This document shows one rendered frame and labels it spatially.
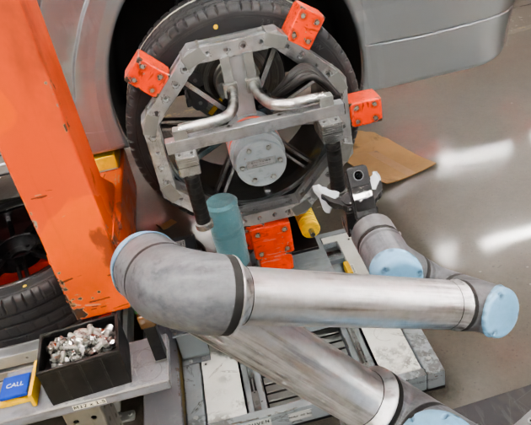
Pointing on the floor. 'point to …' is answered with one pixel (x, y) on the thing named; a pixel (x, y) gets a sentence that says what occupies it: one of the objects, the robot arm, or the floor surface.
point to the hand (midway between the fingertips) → (343, 176)
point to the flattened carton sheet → (386, 158)
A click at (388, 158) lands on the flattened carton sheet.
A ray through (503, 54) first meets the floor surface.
